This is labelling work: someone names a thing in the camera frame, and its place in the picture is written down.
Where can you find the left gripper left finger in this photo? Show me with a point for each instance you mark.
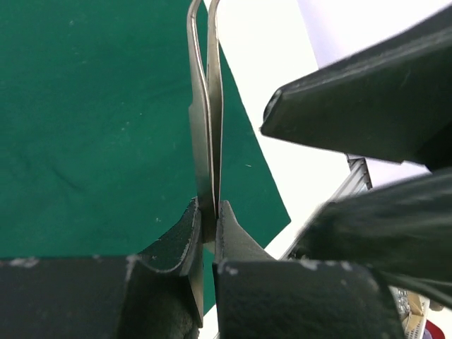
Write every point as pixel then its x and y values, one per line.
pixel 156 293

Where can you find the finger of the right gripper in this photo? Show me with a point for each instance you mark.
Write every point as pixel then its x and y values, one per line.
pixel 391 101
pixel 402 231

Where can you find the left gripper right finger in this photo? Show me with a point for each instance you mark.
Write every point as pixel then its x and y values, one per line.
pixel 258 296

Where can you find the dark green surgical cloth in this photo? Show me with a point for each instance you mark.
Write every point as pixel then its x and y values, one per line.
pixel 95 139

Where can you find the aluminium right side rail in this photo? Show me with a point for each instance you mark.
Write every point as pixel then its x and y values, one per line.
pixel 358 180

